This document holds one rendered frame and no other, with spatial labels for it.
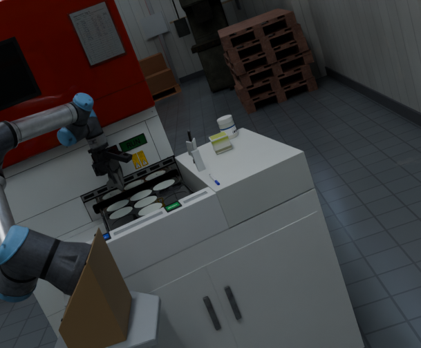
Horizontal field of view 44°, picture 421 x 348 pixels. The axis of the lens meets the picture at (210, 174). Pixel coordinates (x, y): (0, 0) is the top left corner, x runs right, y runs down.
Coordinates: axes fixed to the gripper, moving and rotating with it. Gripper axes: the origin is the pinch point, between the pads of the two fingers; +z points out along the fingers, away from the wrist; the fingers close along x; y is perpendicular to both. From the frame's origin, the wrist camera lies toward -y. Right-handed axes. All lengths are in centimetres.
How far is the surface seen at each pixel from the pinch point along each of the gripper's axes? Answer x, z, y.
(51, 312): 18, 44, 50
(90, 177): -5.4, -6.3, 16.8
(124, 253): 44.9, 7.4, -20.3
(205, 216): 28, 8, -45
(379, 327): -18, 97, -82
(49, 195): 5.5, -5.9, 32.2
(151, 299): 62, 15, -35
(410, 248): -79, 97, -99
